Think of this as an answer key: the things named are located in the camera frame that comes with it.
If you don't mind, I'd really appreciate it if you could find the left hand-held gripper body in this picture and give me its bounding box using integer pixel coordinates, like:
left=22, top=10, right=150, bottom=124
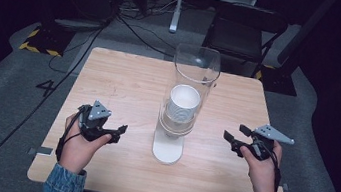
left=73, top=97, right=115, bottom=145

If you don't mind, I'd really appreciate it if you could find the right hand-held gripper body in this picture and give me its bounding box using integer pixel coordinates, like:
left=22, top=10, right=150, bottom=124
left=238, top=121, right=297, bottom=166

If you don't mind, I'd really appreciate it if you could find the clear cup dispenser white base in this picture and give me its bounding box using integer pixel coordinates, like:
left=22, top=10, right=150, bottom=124
left=149, top=40, right=225, bottom=171

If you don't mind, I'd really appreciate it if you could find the white paper cup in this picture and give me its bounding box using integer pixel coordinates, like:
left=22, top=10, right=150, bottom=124
left=163, top=82, right=203, bottom=128

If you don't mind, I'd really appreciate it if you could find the person's left hand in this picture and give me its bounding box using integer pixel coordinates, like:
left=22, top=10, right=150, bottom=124
left=56, top=111, right=116, bottom=179

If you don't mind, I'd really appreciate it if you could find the person's right hand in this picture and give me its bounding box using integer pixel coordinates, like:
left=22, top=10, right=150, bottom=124
left=233, top=135, right=285, bottom=192

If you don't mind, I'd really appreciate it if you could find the grey tape strip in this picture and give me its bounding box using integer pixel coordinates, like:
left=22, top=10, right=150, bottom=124
left=27, top=144, right=55, bottom=158

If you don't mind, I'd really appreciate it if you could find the grey flat stand base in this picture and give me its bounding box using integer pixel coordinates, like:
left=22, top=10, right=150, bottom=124
left=53, top=14, right=106, bottom=36

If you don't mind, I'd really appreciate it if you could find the black folding chair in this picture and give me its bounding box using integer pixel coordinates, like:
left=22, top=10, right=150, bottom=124
left=197, top=0, right=292, bottom=83

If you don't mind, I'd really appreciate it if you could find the white metal stand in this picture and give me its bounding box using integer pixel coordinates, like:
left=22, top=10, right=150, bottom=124
left=167, top=0, right=263, bottom=46

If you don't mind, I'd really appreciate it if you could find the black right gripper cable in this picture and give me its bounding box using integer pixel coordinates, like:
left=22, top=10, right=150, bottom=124
left=264, top=149, right=287, bottom=192

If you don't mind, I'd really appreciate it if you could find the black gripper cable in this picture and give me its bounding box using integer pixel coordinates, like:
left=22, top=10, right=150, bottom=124
left=264, top=149, right=287, bottom=192
left=53, top=104, right=88, bottom=166

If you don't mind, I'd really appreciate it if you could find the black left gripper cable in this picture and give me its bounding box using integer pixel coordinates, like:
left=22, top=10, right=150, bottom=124
left=53, top=104, right=88, bottom=166

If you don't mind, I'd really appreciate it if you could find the black stand with base plate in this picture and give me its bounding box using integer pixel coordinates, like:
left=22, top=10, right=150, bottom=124
left=252, top=0, right=339, bottom=102

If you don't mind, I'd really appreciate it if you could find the long black floor cable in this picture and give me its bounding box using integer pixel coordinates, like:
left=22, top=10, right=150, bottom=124
left=0, top=0, right=118, bottom=192

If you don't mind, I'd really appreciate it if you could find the black yellow striped base plate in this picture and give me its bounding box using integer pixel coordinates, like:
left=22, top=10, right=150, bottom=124
left=17, top=23, right=77, bottom=60

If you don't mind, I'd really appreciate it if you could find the bundle of floor cables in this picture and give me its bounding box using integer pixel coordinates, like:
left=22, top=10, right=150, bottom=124
left=118, top=0, right=181, bottom=22

